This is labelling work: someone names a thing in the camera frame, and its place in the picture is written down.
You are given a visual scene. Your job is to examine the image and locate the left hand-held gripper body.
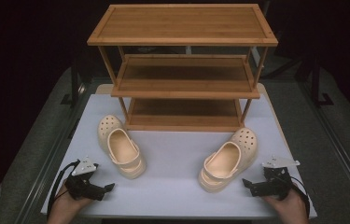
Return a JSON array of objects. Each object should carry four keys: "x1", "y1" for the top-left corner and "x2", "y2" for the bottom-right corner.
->
[{"x1": 64, "y1": 156, "x2": 106, "y2": 202}]

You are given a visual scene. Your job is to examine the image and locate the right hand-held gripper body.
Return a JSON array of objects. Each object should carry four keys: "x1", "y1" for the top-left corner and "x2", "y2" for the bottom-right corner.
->
[{"x1": 249, "y1": 156, "x2": 301, "y2": 201}]

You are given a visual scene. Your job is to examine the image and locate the cream clog shoe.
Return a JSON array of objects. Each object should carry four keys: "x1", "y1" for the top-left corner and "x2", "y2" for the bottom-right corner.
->
[
  {"x1": 198, "y1": 127, "x2": 259, "y2": 193},
  {"x1": 97, "y1": 114, "x2": 147, "y2": 180}
]

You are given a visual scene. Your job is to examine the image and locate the wooden three-tier shoe rack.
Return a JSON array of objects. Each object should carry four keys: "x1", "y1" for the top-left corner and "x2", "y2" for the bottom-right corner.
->
[{"x1": 87, "y1": 3, "x2": 279, "y2": 133}]

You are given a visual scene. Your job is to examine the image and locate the person's left hand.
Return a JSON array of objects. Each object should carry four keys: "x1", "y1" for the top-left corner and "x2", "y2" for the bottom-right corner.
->
[{"x1": 47, "y1": 188, "x2": 94, "y2": 224}]

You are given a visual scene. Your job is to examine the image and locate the person's right hand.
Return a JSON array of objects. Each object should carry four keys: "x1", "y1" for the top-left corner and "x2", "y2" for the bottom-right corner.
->
[{"x1": 262, "y1": 188, "x2": 309, "y2": 224}]

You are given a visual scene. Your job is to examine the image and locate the white table mat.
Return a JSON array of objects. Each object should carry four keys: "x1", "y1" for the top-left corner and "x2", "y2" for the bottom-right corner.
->
[{"x1": 40, "y1": 93, "x2": 318, "y2": 219}]

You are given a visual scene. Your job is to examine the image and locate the black metal stand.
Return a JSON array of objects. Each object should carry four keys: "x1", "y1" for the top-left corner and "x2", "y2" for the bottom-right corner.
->
[
  {"x1": 310, "y1": 54, "x2": 335, "y2": 108},
  {"x1": 60, "y1": 57, "x2": 86, "y2": 108}
]

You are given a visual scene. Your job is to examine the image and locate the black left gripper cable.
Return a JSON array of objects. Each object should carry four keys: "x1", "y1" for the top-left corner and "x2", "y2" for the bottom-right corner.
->
[{"x1": 47, "y1": 159, "x2": 81, "y2": 218}]

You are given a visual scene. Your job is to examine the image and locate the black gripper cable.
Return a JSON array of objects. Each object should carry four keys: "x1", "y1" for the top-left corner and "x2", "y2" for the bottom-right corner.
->
[
  {"x1": 47, "y1": 159, "x2": 81, "y2": 218},
  {"x1": 288, "y1": 175, "x2": 311, "y2": 217}
]

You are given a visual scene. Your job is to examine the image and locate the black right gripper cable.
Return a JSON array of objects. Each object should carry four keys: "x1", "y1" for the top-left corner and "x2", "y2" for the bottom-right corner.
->
[{"x1": 288, "y1": 175, "x2": 311, "y2": 217}]

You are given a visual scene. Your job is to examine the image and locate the grey metal rail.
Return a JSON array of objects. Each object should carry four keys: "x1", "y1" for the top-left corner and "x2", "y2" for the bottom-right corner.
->
[
  {"x1": 297, "y1": 79, "x2": 350, "y2": 213},
  {"x1": 15, "y1": 81, "x2": 93, "y2": 224}
]

